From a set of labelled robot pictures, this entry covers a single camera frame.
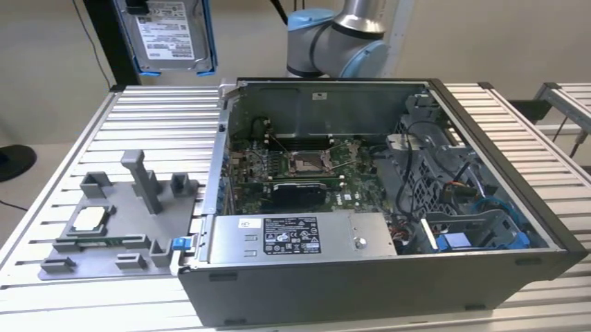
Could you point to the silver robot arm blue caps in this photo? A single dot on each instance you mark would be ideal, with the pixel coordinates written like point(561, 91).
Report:
point(360, 17)

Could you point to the green motherboard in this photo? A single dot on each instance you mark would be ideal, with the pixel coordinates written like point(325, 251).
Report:
point(355, 193)

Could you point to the silver CPU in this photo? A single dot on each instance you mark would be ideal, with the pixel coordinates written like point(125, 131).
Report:
point(90, 220)

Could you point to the black upright post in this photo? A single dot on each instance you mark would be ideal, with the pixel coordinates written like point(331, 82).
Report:
point(108, 52)

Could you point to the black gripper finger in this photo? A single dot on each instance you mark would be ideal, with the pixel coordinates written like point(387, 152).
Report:
point(136, 6)

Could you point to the black open PC case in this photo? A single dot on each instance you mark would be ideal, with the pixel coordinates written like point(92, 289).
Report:
point(323, 294)

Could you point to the metal slat side table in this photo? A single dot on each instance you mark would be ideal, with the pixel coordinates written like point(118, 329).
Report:
point(572, 100)

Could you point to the green RAM stick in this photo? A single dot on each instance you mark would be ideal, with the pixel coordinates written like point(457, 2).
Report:
point(114, 240)

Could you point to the blue disk carrier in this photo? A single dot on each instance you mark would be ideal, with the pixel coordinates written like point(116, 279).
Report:
point(455, 241)

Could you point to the blue case latch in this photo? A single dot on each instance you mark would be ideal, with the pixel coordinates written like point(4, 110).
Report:
point(181, 243)

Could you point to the grey parts rack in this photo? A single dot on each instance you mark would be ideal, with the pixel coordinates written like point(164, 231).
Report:
point(138, 235)

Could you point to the CPU socket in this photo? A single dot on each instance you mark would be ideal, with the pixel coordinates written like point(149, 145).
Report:
point(308, 162)

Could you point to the RAM slot bank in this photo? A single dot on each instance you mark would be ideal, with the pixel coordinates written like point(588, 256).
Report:
point(301, 141)

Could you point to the metal disk bay cage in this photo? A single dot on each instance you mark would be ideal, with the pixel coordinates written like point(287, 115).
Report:
point(437, 162)

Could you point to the hard disk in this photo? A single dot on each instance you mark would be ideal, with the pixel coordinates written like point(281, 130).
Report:
point(170, 38)

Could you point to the black round stand base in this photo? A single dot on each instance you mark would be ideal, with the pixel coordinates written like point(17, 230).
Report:
point(16, 162)

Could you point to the silver power supply unit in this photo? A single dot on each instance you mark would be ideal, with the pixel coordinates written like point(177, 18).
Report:
point(332, 237)

